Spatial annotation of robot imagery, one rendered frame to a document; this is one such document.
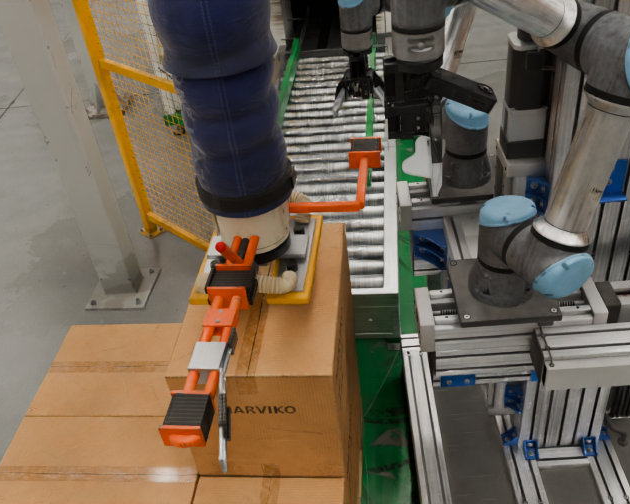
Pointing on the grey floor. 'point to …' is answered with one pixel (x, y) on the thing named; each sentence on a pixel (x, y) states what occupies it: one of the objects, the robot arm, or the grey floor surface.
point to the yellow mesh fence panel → (125, 123)
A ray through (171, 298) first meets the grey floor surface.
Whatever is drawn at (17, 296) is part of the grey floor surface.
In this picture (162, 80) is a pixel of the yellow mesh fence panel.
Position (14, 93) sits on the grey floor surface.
